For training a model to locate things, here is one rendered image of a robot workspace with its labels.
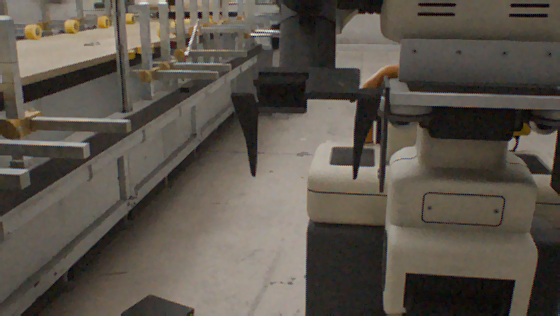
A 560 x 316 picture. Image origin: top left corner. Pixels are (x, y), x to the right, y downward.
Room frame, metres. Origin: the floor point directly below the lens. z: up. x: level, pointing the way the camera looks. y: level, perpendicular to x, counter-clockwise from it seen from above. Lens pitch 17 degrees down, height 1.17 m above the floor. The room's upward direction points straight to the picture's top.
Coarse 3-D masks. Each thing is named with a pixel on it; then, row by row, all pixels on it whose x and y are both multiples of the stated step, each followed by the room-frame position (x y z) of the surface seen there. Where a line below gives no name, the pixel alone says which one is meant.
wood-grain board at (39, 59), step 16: (80, 32) 3.81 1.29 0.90; (96, 32) 3.81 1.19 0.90; (112, 32) 3.73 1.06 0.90; (128, 32) 3.73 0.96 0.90; (32, 48) 2.75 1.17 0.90; (48, 48) 2.74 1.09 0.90; (64, 48) 2.74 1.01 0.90; (80, 48) 2.74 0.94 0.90; (96, 48) 2.73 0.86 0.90; (112, 48) 2.73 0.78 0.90; (128, 48) 2.73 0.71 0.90; (32, 64) 2.14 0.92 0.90; (48, 64) 2.14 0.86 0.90; (64, 64) 2.14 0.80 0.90; (80, 64) 2.22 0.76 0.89; (96, 64) 2.35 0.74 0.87; (0, 80) 1.76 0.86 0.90; (32, 80) 1.88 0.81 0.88
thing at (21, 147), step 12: (0, 144) 1.27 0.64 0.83; (12, 144) 1.27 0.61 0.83; (24, 144) 1.27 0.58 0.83; (36, 144) 1.26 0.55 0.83; (48, 144) 1.26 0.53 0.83; (60, 144) 1.26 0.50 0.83; (72, 144) 1.26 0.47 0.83; (84, 144) 1.26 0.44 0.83; (36, 156) 1.26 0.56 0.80; (48, 156) 1.26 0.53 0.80; (60, 156) 1.25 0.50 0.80; (72, 156) 1.25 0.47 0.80; (84, 156) 1.25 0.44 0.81
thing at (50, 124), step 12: (0, 120) 1.54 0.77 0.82; (36, 120) 1.53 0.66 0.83; (48, 120) 1.52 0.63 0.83; (60, 120) 1.52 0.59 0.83; (72, 120) 1.52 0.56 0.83; (84, 120) 1.51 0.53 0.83; (96, 120) 1.51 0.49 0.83; (108, 120) 1.51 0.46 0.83; (120, 120) 1.51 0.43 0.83; (108, 132) 1.50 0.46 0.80; (120, 132) 1.49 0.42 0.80
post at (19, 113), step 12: (0, 24) 1.49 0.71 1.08; (12, 24) 1.52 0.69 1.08; (0, 36) 1.49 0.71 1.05; (12, 36) 1.51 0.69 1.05; (0, 48) 1.49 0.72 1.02; (12, 48) 1.50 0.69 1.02; (0, 60) 1.49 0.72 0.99; (12, 60) 1.50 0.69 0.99; (0, 72) 1.49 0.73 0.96; (12, 72) 1.49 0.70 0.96; (12, 84) 1.49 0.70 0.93; (12, 96) 1.49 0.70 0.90; (12, 108) 1.49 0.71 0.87; (12, 156) 1.49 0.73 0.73; (24, 156) 1.50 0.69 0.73
